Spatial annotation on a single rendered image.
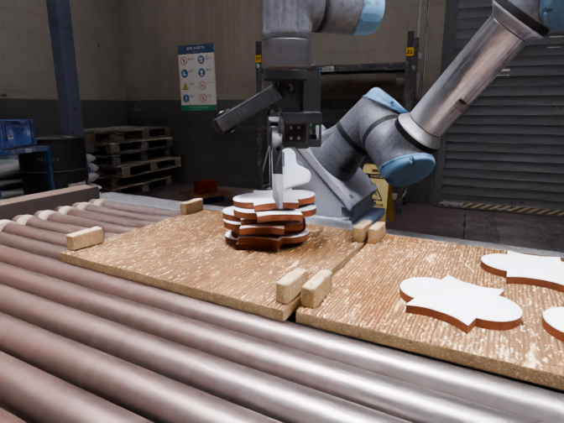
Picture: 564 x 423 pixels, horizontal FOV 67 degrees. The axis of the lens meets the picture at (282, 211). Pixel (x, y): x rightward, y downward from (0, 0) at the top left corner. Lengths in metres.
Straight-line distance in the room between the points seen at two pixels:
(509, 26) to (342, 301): 0.61
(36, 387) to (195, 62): 6.11
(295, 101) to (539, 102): 4.73
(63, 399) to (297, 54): 0.51
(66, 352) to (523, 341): 0.46
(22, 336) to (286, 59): 0.49
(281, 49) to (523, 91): 4.74
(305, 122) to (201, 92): 5.74
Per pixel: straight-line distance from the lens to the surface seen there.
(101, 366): 0.47
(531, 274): 0.66
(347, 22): 0.72
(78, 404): 0.43
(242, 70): 6.06
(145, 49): 7.00
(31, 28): 6.32
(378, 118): 1.05
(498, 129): 5.29
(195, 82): 6.44
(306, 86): 0.68
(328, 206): 1.11
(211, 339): 0.49
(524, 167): 5.35
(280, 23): 0.67
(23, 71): 6.15
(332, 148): 1.10
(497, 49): 0.93
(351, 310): 0.51
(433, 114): 0.96
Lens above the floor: 1.16
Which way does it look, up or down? 14 degrees down
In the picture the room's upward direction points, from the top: straight up
